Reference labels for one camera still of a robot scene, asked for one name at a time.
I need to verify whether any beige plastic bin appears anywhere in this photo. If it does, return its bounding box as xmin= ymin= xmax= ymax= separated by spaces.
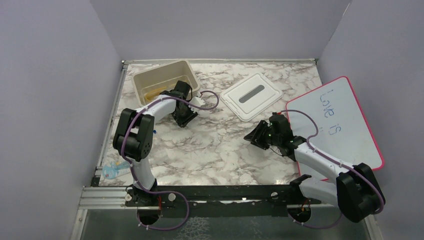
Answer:
xmin=131 ymin=59 xmax=201 ymax=107

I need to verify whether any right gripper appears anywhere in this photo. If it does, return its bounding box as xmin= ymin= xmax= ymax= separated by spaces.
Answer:
xmin=244 ymin=119 xmax=281 ymax=150

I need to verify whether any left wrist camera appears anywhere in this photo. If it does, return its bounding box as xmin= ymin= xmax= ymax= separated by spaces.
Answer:
xmin=190 ymin=96 xmax=206 ymax=108

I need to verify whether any white plastic lid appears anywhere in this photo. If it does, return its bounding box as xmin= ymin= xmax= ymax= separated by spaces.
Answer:
xmin=219 ymin=73 xmax=283 ymax=122

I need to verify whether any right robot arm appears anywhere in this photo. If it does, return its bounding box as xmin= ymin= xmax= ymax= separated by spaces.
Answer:
xmin=243 ymin=112 xmax=386 ymax=223

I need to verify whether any yellow rubber tube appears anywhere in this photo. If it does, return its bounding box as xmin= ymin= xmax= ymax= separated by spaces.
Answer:
xmin=144 ymin=87 xmax=167 ymax=104

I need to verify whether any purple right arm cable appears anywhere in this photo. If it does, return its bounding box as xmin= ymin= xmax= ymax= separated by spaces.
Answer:
xmin=281 ymin=109 xmax=386 ymax=230

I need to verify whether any black base frame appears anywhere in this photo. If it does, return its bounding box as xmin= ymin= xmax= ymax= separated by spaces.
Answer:
xmin=124 ymin=184 xmax=319 ymax=218

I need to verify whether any pink framed whiteboard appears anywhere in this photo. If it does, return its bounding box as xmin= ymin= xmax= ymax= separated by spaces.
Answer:
xmin=285 ymin=76 xmax=385 ymax=171

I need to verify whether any blue item in bag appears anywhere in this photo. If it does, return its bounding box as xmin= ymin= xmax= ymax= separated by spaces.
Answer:
xmin=102 ymin=161 xmax=131 ymax=180

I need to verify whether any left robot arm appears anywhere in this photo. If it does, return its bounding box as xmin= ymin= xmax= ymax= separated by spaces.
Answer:
xmin=112 ymin=80 xmax=198 ymax=206

